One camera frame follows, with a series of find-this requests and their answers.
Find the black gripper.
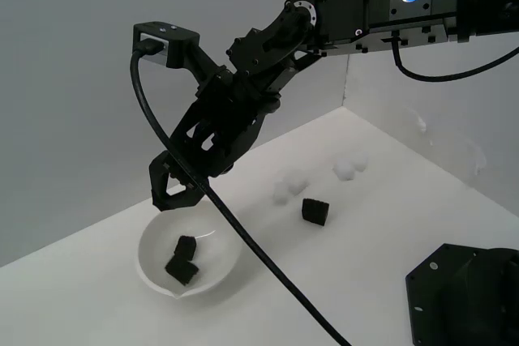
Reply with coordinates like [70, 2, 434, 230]
[148, 4, 315, 212]

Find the small black foam cube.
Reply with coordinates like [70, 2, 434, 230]
[173, 234, 199, 262]

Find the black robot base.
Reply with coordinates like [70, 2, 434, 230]
[405, 242, 519, 346]

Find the white ceramic bowl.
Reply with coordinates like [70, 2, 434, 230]
[136, 199, 244, 301]

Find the white foam cube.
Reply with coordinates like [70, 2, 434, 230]
[349, 151, 370, 171]
[273, 182, 294, 206]
[332, 159, 360, 182]
[285, 170, 312, 195]

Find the thick black camera cable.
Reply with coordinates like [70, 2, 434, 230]
[129, 37, 353, 346]

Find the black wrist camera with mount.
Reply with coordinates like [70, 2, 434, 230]
[132, 20, 228, 88]

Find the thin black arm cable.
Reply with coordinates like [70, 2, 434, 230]
[389, 33, 519, 83]

